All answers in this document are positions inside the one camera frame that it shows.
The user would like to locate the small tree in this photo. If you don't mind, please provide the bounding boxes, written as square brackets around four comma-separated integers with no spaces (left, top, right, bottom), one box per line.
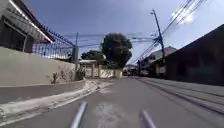
[80,49,108,66]

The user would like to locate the weeds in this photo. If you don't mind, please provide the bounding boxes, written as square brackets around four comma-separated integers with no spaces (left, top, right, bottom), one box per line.
[49,67,87,84]

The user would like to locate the pale kerb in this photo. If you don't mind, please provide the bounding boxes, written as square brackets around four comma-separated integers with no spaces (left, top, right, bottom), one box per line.
[0,79,114,126]

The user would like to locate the grey asphalt road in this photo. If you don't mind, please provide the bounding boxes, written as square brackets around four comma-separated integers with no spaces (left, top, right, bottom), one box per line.
[0,75,224,128]

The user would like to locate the long dark building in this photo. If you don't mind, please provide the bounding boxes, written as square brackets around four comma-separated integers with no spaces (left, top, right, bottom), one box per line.
[164,23,224,87]

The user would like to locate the large dark tree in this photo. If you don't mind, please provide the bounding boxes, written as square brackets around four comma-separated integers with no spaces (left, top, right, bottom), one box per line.
[100,32,133,69]

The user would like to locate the pale concrete wall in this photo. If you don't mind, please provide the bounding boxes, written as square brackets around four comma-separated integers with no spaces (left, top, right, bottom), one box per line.
[0,46,79,88]

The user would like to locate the pale wall with posts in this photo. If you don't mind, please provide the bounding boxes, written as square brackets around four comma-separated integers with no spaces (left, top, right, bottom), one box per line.
[79,59,124,80]

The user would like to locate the utility pole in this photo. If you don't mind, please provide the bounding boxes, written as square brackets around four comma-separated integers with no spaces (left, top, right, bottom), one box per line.
[149,8,167,63]

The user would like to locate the building with slanted roof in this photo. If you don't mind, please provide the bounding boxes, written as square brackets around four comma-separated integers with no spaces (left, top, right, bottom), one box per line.
[0,0,56,54]

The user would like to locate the robot's own part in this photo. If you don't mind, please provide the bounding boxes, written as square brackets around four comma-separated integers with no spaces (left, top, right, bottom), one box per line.
[139,110,157,128]
[69,101,88,128]

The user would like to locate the raised concrete pavement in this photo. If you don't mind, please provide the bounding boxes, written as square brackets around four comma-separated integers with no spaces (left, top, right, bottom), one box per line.
[0,79,88,105]

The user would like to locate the overhead wires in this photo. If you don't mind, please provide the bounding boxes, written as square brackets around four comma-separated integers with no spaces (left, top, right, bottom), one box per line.
[63,0,208,64]

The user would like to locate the metal spiked fence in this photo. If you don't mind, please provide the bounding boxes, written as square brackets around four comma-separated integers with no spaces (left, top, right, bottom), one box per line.
[32,28,80,64]

